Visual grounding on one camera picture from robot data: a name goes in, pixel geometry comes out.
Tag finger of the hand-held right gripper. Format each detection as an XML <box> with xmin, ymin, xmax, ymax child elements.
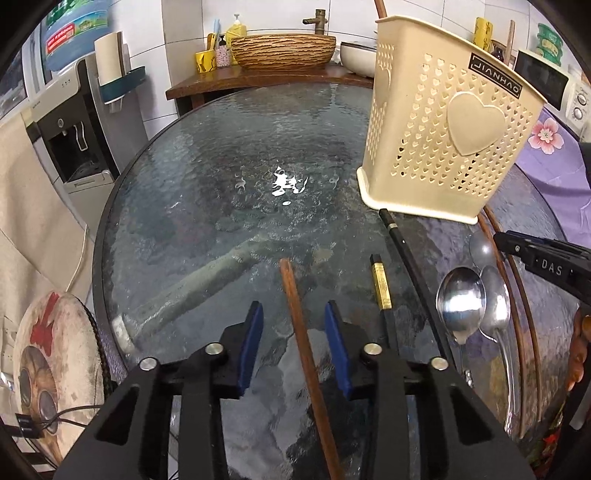
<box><xmin>521</xmin><ymin>251</ymin><xmax>591</xmax><ymax>306</ymax></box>
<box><xmin>493</xmin><ymin>231</ymin><xmax>591</xmax><ymax>266</ymax></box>

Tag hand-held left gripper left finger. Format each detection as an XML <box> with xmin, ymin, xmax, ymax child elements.
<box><xmin>54</xmin><ymin>301</ymin><xmax>265</xmax><ymax>480</ymax></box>

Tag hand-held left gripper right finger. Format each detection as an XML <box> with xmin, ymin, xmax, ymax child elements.
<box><xmin>323</xmin><ymin>300</ymin><xmax>536</xmax><ymax>480</ymax></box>

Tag brown wooden chopstick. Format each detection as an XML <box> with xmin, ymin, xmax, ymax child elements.
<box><xmin>279</xmin><ymin>258</ymin><xmax>345</xmax><ymax>480</ymax></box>

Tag black chopstick with gold band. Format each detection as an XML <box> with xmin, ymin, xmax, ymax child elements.
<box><xmin>369</xmin><ymin>253</ymin><xmax>400</xmax><ymax>346</ymax></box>

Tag large metal spoon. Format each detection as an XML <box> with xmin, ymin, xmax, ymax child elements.
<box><xmin>436</xmin><ymin>267</ymin><xmax>488</xmax><ymax>389</ymax></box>

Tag plain black chopstick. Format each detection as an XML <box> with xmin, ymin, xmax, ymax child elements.
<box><xmin>379</xmin><ymin>209</ymin><xmax>450</xmax><ymax>360</ymax></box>

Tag beige perforated utensil holder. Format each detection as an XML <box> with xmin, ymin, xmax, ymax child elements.
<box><xmin>356</xmin><ymin>15</ymin><xmax>548</xmax><ymax>226</ymax></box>

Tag person's right hand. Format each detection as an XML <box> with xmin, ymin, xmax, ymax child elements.
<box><xmin>571</xmin><ymin>310</ymin><xmax>591</xmax><ymax>393</ymax></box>

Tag purple floral cloth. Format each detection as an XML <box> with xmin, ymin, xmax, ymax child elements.
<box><xmin>512</xmin><ymin>105</ymin><xmax>591</xmax><ymax>241</ymax></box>

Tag white microwave oven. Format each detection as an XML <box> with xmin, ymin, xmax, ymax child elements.
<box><xmin>512</xmin><ymin>48</ymin><xmax>591</xmax><ymax>136</ymax></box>

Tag round printed cushion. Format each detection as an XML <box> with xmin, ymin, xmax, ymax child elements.
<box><xmin>13</xmin><ymin>291</ymin><xmax>110</xmax><ymax>468</ymax></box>

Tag green stacked containers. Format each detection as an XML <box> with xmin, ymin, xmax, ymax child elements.
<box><xmin>536</xmin><ymin>22</ymin><xmax>567</xmax><ymax>71</ymax></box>

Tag yellow container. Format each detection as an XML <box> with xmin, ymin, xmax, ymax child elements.
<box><xmin>472</xmin><ymin>17</ymin><xmax>494</xmax><ymax>52</ymax></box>

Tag white pot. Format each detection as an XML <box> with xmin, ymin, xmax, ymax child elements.
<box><xmin>340</xmin><ymin>41</ymin><xmax>378</xmax><ymax>79</ymax></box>

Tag beige cloth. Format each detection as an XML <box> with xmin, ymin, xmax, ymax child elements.
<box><xmin>0</xmin><ymin>111</ymin><xmax>99</xmax><ymax>326</ymax></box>

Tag wooden counter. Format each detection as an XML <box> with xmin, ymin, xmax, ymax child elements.
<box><xmin>165</xmin><ymin>65</ymin><xmax>375</xmax><ymax>116</ymax></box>

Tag yellow mug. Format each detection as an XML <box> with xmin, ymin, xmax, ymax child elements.
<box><xmin>194</xmin><ymin>50</ymin><xmax>218</xmax><ymax>74</ymax></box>

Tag floral pump bottle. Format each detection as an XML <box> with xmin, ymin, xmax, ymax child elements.
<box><xmin>215</xmin><ymin>34</ymin><xmax>232</xmax><ymax>69</ymax></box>

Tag water dispenser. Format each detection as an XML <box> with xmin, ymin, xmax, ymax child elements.
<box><xmin>25</xmin><ymin>58</ymin><xmax>122</xmax><ymax>219</ymax></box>

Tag woven brown wash basin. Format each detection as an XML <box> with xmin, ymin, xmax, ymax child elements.
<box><xmin>230</xmin><ymin>34</ymin><xmax>337</xmax><ymax>71</ymax></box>

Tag brass faucet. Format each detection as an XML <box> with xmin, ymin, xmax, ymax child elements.
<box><xmin>302</xmin><ymin>9</ymin><xmax>327</xmax><ymax>37</ymax></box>

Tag yellow soap dispenser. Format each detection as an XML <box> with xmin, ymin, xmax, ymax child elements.
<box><xmin>225</xmin><ymin>13</ymin><xmax>248</xmax><ymax>65</ymax></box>

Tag blue water jug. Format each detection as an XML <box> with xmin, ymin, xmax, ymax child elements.
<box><xmin>39</xmin><ymin>0</ymin><xmax>112</xmax><ymax>73</ymax></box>

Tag black cable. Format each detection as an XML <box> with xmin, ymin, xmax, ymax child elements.
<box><xmin>16</xmin><ymin>401</ymin><xmax>101</xmax><ymax>439</ymax></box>

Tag white cable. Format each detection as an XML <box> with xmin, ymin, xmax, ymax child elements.
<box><xmin>65</xmin><ymin>224</ymin><xmax>91</xmax><ymax>294</ymax></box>

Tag teal wall holder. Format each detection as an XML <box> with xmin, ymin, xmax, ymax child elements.
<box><xmin>99</xmin><ymin>65</ymin><xmax>148</xmax><ymax>112</ymax></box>

